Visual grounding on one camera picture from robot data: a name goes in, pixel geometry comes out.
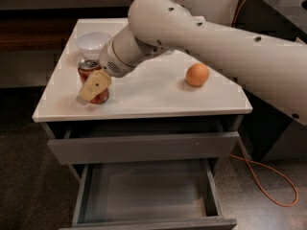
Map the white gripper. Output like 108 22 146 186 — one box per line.
77 39 134 104

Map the red coke can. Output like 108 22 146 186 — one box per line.
78 58 109 104

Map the grey drawer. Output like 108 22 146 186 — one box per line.
61 159 237 230
48 131 239 165

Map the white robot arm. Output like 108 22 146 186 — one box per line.
79 0 307 125

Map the white top drawer cabinet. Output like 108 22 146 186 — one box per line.
32 15 253 165

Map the grey top drawer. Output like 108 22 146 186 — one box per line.
48 131 239 165

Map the white bowl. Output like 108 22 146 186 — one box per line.
76 32 111 59

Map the dark wooden bench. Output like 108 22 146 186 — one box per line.
0 6 129 52

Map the orange fruit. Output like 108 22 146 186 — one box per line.
185 63 209 87

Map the dark counter cabinet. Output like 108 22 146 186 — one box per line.
233 0 307 161

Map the orange extension cable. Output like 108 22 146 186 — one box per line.
228 0 307 208

